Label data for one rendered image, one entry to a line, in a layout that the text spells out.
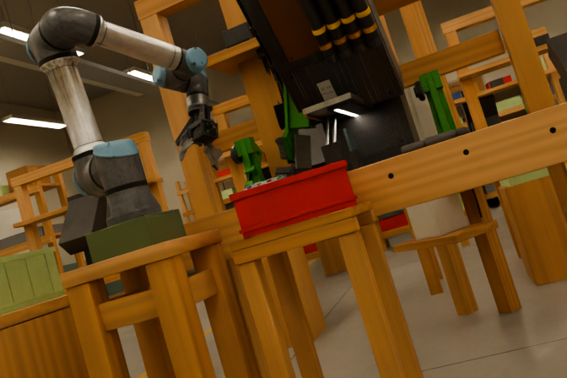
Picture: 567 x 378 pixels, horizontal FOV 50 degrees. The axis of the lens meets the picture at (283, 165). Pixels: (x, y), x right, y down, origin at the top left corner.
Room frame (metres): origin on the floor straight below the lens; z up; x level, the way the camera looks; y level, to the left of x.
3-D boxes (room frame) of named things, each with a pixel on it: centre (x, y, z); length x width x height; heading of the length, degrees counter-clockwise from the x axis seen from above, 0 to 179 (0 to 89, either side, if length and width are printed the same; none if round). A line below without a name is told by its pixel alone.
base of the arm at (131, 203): (1.68, 0.43, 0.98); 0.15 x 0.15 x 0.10
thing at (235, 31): (2.47, 0.01, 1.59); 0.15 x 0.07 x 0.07; 71
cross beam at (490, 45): (2.52, -0.32, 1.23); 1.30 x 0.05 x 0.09; 71
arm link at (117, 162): (1.68, 0.44, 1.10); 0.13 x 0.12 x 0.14; 42
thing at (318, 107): (2.05, -0.24, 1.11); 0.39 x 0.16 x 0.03; 161
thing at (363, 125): (2.27, -0.35, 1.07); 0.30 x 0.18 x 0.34; 71
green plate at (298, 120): (2.13, -0.11, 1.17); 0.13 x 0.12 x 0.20; 71
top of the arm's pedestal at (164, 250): (1.68, 0.43, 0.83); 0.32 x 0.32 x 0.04; 73
